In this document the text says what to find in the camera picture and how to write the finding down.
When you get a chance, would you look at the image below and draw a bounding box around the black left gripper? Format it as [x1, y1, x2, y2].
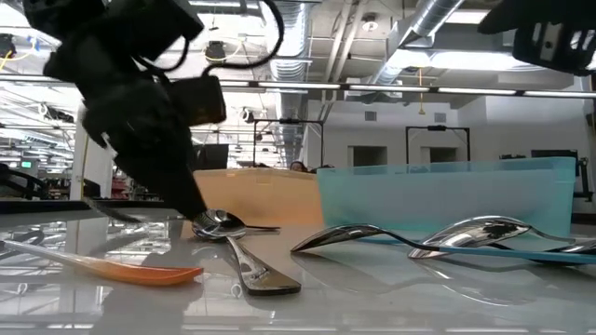
[43, 35, 210, 224]

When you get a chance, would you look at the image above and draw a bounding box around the black-handled silver spoon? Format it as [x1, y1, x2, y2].
[191, 213, 303, 297]
[204, 208, 281, 231]

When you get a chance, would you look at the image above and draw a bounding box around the white pillar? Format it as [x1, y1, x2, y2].
[69, 106, 116, 201]

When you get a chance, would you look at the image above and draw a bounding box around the black computer monitor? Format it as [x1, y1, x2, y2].
[193, 142, 230, 171]

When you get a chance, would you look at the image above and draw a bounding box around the ceiling light panel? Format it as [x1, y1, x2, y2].
[386, 48, 525, 74]

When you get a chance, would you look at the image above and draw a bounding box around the orange plastic tray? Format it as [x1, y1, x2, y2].
[193, 167, 326, 229]

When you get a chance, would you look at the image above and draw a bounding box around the black ceiling dome device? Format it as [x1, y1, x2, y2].
[204, 40, 228, 65]

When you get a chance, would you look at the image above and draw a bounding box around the black light strip bar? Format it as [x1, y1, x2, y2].
[0, 73, 596, 100]

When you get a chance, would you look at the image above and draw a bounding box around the black ceiling box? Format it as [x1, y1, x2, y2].
[0, 33, 18, 60]

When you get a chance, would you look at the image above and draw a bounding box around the teal plastic tray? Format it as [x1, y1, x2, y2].
[317, 156, 576, 241]

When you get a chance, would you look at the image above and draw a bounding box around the orange-handled silver spoon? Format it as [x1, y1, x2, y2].
[408, 215, 578, 261]
[0, 239, 205, 288]

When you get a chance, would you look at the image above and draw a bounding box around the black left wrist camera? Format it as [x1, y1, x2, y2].
[169, 75, 228, 127]

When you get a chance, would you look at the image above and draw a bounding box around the smooth silver ventilation duct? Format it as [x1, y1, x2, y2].
[372, 0, 467, 85]

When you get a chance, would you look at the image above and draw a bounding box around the black rig frame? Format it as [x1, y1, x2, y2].
[405, 124, 471, 165]
[252, 118, 326, 169]

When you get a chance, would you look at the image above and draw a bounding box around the corrugated silver ventilation duct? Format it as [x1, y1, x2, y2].
[267, 0, 314, 164]

